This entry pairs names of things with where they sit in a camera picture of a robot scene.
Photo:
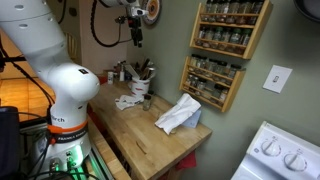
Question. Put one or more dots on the black camera stand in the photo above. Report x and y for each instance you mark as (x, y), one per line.
(11, 59)

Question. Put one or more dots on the white stove knob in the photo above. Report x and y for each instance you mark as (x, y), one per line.
(295, 162)
(271, 147)

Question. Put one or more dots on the pale blue paper sheet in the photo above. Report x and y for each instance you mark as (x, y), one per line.
(195, 120)

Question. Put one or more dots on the wooden spice rack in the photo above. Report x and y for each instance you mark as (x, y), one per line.
(213, 83)
(233, 30)

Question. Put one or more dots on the white stove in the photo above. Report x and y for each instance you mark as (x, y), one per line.
(276, 160)

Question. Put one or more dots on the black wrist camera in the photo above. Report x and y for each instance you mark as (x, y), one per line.
(121, 19)

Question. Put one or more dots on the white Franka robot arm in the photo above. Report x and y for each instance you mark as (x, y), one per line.
(60, 86)

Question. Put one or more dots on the white crumpled cloth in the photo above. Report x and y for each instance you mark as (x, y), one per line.
(178, 113)

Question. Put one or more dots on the white flat spatula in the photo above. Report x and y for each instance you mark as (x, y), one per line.
(132, 71)

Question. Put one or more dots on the red hanging cloth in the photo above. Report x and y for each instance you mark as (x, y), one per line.
(186, 161)

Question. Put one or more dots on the white light switch plate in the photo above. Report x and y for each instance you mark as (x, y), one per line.
(277, 78)

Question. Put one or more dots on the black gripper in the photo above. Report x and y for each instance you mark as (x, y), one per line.
(135, 24)

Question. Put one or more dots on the black hanging frying pan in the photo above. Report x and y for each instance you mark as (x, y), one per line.
(308, 8)

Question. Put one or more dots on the small white rag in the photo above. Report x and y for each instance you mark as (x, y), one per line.
(125, 101)

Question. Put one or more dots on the white cap bottle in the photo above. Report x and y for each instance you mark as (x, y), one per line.
(122, 73)

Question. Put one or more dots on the large metal whisk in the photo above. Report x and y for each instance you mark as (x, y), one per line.
(152, 71)

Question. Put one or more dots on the white printed salt shaker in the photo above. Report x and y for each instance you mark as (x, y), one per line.
(110, 78)

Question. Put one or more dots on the black box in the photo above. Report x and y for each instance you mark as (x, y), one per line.
(9, 140)

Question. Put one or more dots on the red silicone mat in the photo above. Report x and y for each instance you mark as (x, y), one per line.
(102, 80)

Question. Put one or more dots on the white crock with orange stripes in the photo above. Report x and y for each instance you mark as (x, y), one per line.
(140, 89)

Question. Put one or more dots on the small glass jar dark lid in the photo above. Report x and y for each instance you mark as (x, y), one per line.
(147, 103)

